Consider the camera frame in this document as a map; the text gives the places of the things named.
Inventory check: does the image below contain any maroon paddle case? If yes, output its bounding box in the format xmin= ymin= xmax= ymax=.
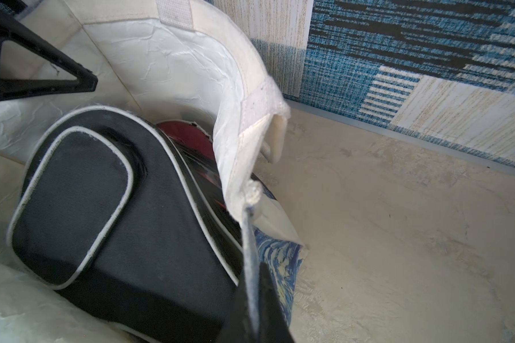
xmin=157 ymin=120 xmax=215 ymax=161

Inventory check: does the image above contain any white canvas tote bag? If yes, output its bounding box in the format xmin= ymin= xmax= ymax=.
xmin=0 ymin=1 xmax=303 ymax=342

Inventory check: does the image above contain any black paddle case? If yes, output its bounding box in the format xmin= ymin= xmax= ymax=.
xmin=7 ymin=106 xmax=243 ymax=342

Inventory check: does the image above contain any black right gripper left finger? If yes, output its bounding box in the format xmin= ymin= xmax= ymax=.
xmin=0 ymin=1 xmax=98 ymax=101

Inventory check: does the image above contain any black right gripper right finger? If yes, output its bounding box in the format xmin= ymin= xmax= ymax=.
xmin=227 ymin=205 xmax=295 ymax=343

